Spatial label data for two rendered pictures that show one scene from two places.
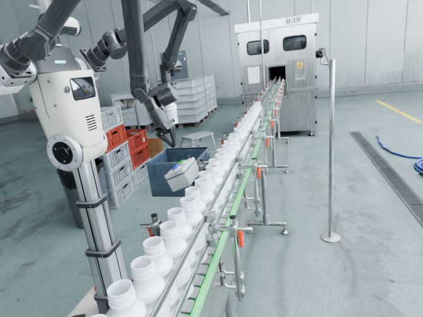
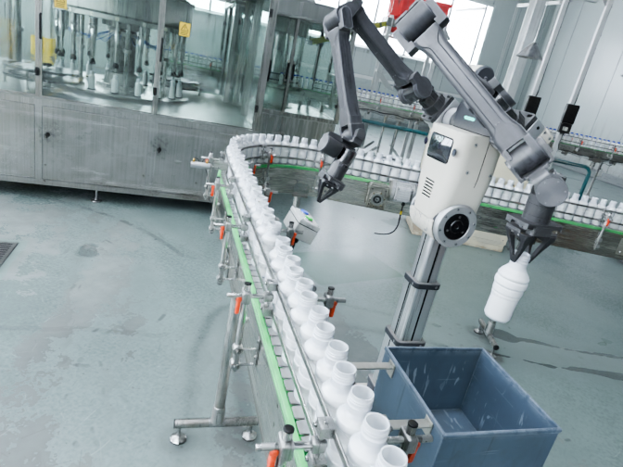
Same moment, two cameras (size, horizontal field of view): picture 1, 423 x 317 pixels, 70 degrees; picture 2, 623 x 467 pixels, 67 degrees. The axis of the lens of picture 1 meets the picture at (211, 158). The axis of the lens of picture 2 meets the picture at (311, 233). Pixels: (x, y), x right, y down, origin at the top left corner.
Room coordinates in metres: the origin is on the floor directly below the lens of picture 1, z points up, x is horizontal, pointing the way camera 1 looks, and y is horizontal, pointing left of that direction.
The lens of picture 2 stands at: (2.39, -0.74, 1.61)
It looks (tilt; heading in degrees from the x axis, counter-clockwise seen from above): 20 degrees down; 145
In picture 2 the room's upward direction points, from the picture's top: 12 degrees clockwise
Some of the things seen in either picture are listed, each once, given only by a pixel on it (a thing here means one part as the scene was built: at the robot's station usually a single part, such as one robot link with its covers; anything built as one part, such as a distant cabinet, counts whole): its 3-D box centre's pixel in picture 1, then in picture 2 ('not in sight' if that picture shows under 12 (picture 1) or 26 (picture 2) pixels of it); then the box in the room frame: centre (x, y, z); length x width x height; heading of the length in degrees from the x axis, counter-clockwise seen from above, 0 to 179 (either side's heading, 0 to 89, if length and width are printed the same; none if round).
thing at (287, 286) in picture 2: (245, 136); (289, 300); (1.57, -0.19, 1.08); 0.06 x 0.06 x 0.17
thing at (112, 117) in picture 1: (95, 120); not in sight; (3.52, 1.28, 1.00); 0.61 x 0.41 x 0.22; 171
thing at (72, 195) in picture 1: (87, 193); not in sight; (2.96, 1.33, 0.32); 0.45 x 0.45 x 0.64
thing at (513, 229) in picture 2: not in sight; (524, 242); (1.83, 0.21, 1.33); 0.07 x 0.07 x 0.09; 77
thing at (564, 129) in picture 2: not in sight; (566, 119); (-1.55, 5.88, 1.55); 0.17 x 0.15 x 0.42; 56
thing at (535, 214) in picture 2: (166, 80); (538, 211); (1.83, 0.21, 1.41); 0.10 x 0.07 x 0.07; 77
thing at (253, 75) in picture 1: (253, 74); not in sight; (5.72, -0.94, 1.22); 0.23 x 0.03 x 0.32; 74
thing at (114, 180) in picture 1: (107, 173); not in sight; (3.52, 1.28, 0.33); 0.61 x 0.41 x 0.22; 170
